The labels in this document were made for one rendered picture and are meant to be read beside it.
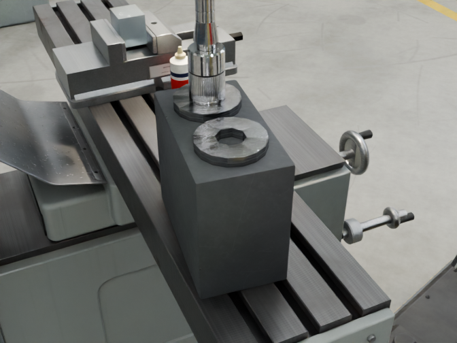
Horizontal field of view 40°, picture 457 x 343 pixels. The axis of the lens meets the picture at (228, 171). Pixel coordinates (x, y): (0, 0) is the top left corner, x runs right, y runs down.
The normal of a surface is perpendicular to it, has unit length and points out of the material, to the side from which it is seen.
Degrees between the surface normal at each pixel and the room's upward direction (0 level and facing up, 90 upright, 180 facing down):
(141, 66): 90
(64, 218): 90
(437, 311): 0
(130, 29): 90
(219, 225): 90
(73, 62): 0
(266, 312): 0
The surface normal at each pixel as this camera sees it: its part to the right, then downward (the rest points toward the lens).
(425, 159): 0.00, -0.81
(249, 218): 0.30, 0.56
